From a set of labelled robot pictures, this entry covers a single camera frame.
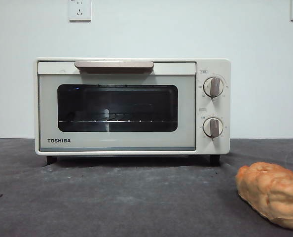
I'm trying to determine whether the cream round oven knob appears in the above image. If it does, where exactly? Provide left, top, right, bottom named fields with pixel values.
left=202, top=117, right=224, bottom=139
left=202, top=77, right=224, bottom=99

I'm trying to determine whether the cream Toshiba toaster oven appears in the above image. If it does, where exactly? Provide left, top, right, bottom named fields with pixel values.
left=34, top=57, right=231, bottom=166

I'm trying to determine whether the glass oven door with handle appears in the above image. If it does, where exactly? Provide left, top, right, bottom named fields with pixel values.
left=37, top=60, right=197, bottom=152

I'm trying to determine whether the golden brown bread loaf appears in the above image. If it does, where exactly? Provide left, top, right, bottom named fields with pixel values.
left=235, top=162, right=293, bottom=232

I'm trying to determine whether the metal wire oven rack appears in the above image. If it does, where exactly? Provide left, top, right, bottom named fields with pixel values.
left=59, top=112, right=167, bottom=124

